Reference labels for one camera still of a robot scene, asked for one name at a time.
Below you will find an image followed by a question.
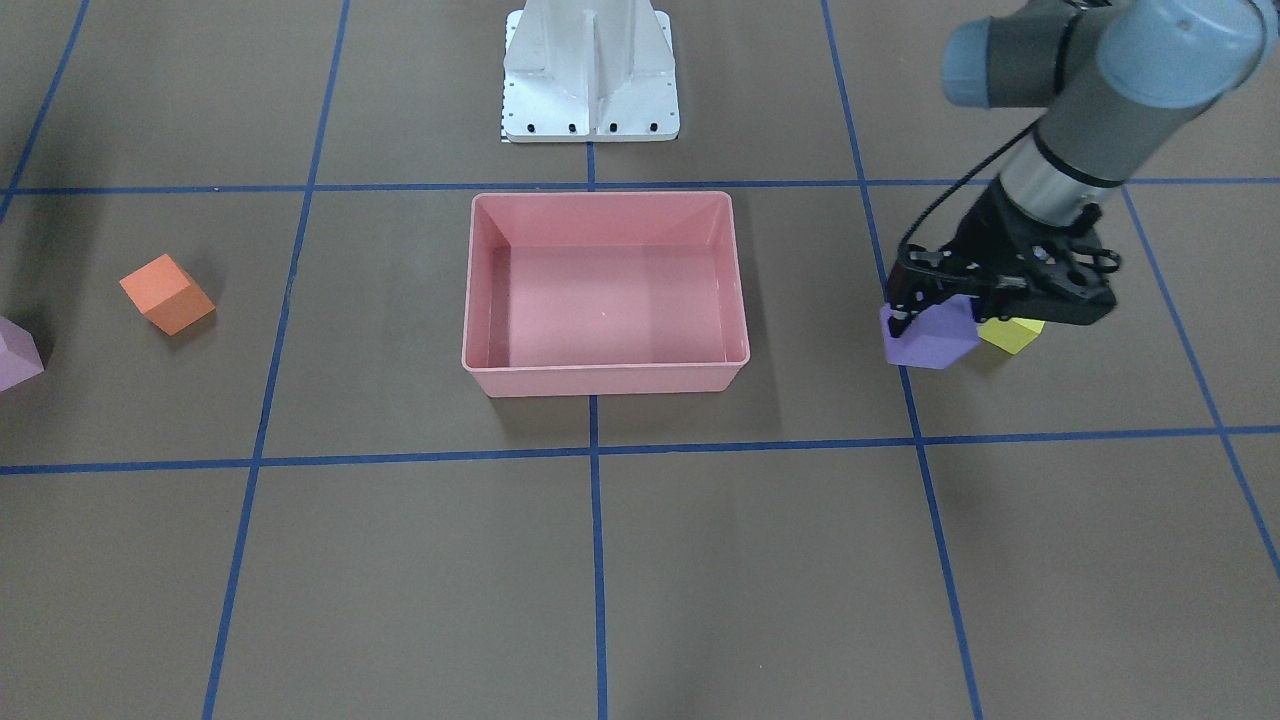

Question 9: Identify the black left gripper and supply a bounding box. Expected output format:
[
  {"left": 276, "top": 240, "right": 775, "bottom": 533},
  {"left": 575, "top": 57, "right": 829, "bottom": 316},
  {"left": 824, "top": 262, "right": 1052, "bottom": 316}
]
[{"left": 886, "top": 182, "right": 1119, "bottom": 340}]

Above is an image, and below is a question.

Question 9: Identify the purple foam block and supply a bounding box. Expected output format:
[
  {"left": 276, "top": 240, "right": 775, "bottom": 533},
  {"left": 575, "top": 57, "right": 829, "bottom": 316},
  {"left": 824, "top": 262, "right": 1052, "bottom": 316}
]
[{"left": 879, "top": 295, "right": 982, "bottom": 370}]

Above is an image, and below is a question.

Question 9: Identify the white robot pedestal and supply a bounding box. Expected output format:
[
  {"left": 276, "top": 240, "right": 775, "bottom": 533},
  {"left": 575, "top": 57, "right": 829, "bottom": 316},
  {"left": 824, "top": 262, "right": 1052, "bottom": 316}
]
[{"left": 500, "top": 1, "right": 681, "bottom": 143}]

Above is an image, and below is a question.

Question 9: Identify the orange foam block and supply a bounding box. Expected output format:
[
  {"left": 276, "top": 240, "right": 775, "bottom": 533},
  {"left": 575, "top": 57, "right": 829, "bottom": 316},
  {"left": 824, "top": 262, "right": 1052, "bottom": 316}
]
[{"left": 119, "top": 254, "right": 216, "bottom": 337}]

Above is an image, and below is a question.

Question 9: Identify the pink foam block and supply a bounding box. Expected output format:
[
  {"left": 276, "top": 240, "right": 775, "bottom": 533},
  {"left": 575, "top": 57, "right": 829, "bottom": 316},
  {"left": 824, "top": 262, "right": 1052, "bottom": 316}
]
[{"left": 1, "top": 316, "right": 45, "bottom": 392}]

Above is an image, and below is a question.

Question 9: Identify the yellow foam block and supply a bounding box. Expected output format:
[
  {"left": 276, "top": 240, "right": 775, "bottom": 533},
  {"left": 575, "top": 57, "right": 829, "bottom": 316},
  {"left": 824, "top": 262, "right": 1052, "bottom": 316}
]
[{"left": 977, "top": 318, "right": 1046, "bottom": 355}]

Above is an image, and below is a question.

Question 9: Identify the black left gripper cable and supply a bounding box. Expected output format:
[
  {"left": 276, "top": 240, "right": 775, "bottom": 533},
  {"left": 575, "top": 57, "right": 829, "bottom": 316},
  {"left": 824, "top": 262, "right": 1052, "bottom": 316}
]
[{"left": 897, "top": 120, "right": 1046, "bottom": 272}]

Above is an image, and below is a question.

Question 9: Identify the pink plastic bin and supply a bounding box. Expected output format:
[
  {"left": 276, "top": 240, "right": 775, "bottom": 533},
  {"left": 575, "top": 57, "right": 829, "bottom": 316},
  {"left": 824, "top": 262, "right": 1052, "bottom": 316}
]
[{"left": 461, "top": 191, "right": 751, "bottom": 398}]

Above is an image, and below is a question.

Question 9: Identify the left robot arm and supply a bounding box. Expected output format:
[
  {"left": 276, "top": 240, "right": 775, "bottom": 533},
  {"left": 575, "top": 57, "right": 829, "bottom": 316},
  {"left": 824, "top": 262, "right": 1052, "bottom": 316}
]
[{"left": 884, "top": 1, "right": 1277, "bottom": 338}]

